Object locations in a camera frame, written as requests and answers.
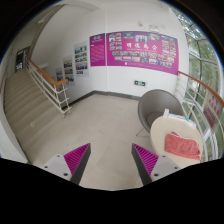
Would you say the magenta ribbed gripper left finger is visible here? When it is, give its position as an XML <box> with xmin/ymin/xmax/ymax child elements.
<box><xmin>42</xmin><ymin>143</ymin><xmax>91</xmax><ymax>185</ymax></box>

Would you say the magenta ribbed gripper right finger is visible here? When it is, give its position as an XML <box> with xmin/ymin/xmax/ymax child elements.
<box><xmin>132</xmin><ymin>143</ymin><xmax>180</xmax><ymax>185</ymax></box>

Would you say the pink folded towel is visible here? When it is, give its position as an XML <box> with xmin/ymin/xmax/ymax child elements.
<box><xmin>164</xmin><ymin>132</ymin><xmax>201</xmax><ymax>160</ymax></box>

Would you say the round white table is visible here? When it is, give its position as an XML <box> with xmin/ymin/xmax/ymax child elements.
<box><xmin>150</xmin><ymin>116</ymin><xmax>203</xmax><ymax>168</ymax></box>

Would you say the white box on table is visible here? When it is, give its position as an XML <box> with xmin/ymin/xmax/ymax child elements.
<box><xmin>163</xmin><ymin>108</ymin><xmax>196</xmax><ymax>129</ymax></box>

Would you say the grey round shell chair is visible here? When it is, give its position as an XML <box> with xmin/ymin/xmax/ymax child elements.
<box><xmin>138</xmin><ymin>89</ymin><xmax>184</xmax><ymax>131</ymax></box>

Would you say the beige staircase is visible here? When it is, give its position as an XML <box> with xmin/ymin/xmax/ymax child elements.
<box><xmin>4</xmin><ymin>69</ymin><xmax>62</xmax><ymax>163</ymax></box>

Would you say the stair railing with wooden handrail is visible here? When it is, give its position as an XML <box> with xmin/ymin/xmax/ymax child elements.
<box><xmin>26</xmin><ymin>59</ymin><xmax>71</xmax><ymax>117</ymax></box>

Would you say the window railing with wooden handrail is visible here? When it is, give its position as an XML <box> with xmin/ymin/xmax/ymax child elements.
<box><xmin>175</xmin><ymin>72</ymin><xmax>224</xmax><ymax>162</ymax></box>

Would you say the red notice on window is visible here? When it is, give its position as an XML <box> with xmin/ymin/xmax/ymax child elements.
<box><xmin>203</xmin><ymin>93</ymin><xmax>223</xmax><ymax>131</ymax></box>

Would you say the green exit sign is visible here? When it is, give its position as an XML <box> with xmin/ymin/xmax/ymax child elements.
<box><xmin>134</xmin><ymin>80</ymin><xmax>146</xmax><ymax>86</ymax></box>

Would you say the white photo poster small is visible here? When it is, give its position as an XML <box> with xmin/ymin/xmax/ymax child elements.
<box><xmin>55</xmin><ymin>68</ymin><xmax>64</xmax><ymax>82</ymax></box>

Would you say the white photo poster middle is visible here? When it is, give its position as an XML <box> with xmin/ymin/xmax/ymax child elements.
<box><xmin>63</xmin><ymin>56</ymin><xmax>75</xmax><ymax>85</ymax></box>

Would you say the white photo poster large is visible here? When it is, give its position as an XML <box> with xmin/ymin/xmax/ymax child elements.
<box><xmin>74</xmin><ymin>41</ymin><xmax>89</xmax><ymax>77</ymax></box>

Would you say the large magenta photo wall poster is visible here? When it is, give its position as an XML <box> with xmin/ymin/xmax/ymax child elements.
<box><xmin>106</xmin><ymin>31</ymin><xmax>179</xmax><ymax>75</ymax></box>

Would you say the narrow magenta text wall poster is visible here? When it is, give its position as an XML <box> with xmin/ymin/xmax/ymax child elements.
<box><xmin>90</xmin><ymin>33</ymin><xmax>106</xmax><ymax>66</ymax></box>

